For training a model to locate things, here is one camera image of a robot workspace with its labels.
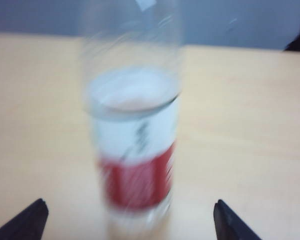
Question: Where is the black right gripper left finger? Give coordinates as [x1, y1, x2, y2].
[0, 198, 50, 240]

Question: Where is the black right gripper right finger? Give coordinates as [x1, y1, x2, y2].
[213, 198, 263, 240]

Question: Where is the clear red-label water bottle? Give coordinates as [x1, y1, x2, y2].
[81, 0, 185, 240]

